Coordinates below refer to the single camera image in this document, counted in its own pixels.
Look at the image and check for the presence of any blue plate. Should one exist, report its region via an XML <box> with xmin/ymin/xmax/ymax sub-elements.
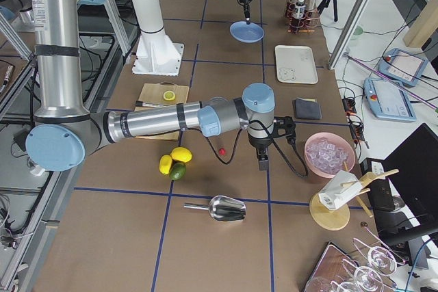
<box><xmin>229</xmin><ymin>21</ymin><xmax>264</xmax><ymax>43</ymax></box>

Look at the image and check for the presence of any pink ice bowl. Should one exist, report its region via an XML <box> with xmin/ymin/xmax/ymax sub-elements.
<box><xmin>305</xmin><ymin>132</ymin><xmax>356</xmax><ymax>178</ymax></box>

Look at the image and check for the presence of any steel ice scoop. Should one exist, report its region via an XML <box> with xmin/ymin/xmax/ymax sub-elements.
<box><xmin>183</xmin><ymin>196</ymin><xmax>246</xmax><ymax>222</ymax></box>

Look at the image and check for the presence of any grey yellow cloth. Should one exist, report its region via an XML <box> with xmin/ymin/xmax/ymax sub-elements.
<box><xmin>293</xmin><ymin>98</ymin><xmax>322</xmax><ymax>120</ymax></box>

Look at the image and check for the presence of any wooden stand with carton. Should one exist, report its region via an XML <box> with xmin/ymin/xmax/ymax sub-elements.
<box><xmin>309</xmin><ymin>169</ymin><xmax>399</xmax><ymax>230</ymax></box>

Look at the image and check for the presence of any yellow lemon front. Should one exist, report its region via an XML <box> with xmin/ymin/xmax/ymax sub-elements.
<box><xmin>170</xmin><ymin>147</ymin><xmax>192</xmax><ymax>163</ymax></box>

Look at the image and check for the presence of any yellow lemon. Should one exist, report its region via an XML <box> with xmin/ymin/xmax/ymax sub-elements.
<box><xmin>170</xmin><ymin>147</ymin><xmax>192</xmax><ymax>163</ymax></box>
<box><xmin>159</xmin><ymin>155</ymin><xmax>173</xmax><ymax>175</ymax></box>

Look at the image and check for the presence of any cream bear tray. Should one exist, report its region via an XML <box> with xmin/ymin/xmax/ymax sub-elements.
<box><xmin>274</xmin><ymin>45</ymin><xmax>318</xmax><ymax>84</ymax></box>

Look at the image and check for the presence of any green avocado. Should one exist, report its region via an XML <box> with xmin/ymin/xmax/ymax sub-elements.
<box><xmin>169</xmin><ymin>162</ymin><xmax>186</xmax><ymax>181</ymax></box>

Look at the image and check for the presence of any yellow lemon rear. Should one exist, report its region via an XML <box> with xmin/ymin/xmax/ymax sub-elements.
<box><xmin>159</xmin><ymin>155</ymin><xmax>173</xmax><ymax>175</ymax></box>

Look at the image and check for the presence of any lemon half slice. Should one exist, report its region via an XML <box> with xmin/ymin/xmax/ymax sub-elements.
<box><xmin>163</xmin><ymin>90</ymin><xmax>176</xmax><ymax>101</ymax></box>

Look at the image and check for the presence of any wooden cutting board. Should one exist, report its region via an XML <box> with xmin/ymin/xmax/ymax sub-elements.
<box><xmin>134</xmin><ymin>82</ymin><xmax>190</xmax><ymax>142</ymax></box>

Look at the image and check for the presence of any steel muddler black cap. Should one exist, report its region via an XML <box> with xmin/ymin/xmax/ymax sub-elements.
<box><xmin>136</xmin><ymin>101</ymin><xmax>166</xmax><ymax>107</ymax></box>

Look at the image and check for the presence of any blue teach pendant near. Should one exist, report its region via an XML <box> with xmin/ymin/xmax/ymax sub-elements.
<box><xmin>363</xmin><ymin>78</ymin><xmax>417</xmax><ymax>122</ymax></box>

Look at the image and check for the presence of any blue teach pendant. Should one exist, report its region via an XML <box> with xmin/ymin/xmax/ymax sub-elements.
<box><xmin>378</xmin><ymin>48</ymin><xmax>428</xmax><ymax>87</ymax></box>
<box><xmin>363</xmin><ymin>78</ymin><xmax>417</xmax><ymax>122</ymax></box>

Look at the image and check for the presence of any black monitor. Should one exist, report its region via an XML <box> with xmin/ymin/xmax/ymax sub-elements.
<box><xmin>383</xmin><ymin>123</ymin><xmax>437</xmax><ymax>245</ymax></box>

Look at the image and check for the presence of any wine glass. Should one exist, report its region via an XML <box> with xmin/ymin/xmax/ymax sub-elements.
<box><xmin>353</xmin><ymin>226</ymin><xmax>406</xmax><ymax>276</ymax></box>

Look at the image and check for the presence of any blue teach pendant far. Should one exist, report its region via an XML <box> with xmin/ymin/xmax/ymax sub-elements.
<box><xmin>378</xmin><ymin>48</ymin><xmax>428</xmax><ymax>87</ymax></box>

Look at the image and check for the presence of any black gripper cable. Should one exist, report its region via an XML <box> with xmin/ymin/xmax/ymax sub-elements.
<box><xmin>200</xmin><ymin>119</ymin><xmax>309</xmax><ymax>178</ymax></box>

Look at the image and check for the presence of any copper wire bottle rack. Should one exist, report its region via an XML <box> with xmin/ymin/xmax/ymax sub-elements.
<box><xmin>284</xmin><ymin>0</ymin><xmax>320</xmax><ymax>34</ymax></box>

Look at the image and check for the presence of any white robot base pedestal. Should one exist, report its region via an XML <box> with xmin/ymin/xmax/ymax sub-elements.
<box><xmin>132</xmin><ymin>0</ymin><xmax>184</xmax><ymax>76</ymax></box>

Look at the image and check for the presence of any aluminium frame post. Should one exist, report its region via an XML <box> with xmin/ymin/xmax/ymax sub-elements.
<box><xmin>328</xmin><ymin>0</ymin><xmax>370</xmax><ymax>70</ymax></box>

